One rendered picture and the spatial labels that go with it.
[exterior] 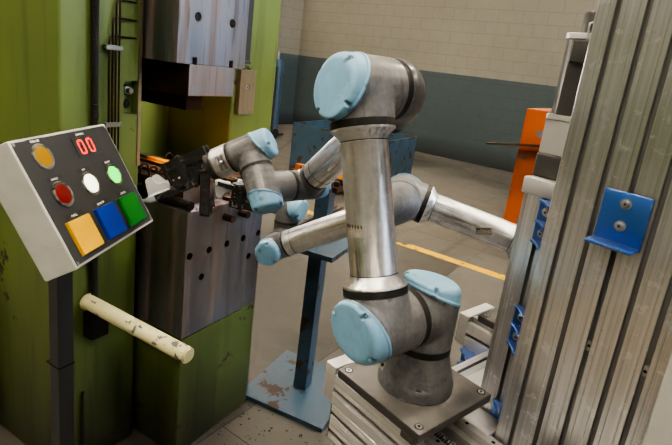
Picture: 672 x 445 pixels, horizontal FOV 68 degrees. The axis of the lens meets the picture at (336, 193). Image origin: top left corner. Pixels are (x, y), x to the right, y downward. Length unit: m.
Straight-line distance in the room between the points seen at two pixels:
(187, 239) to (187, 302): 0.23
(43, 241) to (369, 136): 0.69
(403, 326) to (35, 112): 1.19
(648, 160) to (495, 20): 8.42
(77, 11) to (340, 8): 9.38
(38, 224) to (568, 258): 1.01
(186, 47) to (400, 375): 1.10
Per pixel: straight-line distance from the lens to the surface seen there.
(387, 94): 0.87
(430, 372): 1.02
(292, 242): 1.42
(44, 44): 1.59
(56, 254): 1.15
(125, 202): 1.33
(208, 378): 2.03
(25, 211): 1.16
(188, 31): 1.61
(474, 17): 9.40
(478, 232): 1.47
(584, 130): 0.95
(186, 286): 1.73
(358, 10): 10.51
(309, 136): 5.68
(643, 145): 0.94
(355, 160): 0.85
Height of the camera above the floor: 1.42
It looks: 14 degrees down
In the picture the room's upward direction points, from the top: 7 degrees clockwise
